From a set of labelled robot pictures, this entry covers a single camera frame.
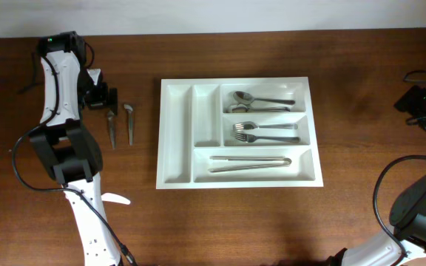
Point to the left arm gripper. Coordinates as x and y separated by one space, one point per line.
103 100

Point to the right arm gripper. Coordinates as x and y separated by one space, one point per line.
410 99

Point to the small steel spoon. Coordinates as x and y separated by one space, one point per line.
112 130
131 120

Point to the white plastic knife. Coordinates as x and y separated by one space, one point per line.
115 198

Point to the steel fork nearer tray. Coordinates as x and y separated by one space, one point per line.
249 125

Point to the steel fork farther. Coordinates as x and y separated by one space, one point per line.
250 138

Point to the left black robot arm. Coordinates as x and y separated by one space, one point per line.
68 152

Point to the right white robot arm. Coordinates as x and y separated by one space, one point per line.
404 239

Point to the white plastic cutlery tray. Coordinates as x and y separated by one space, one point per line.
194 127

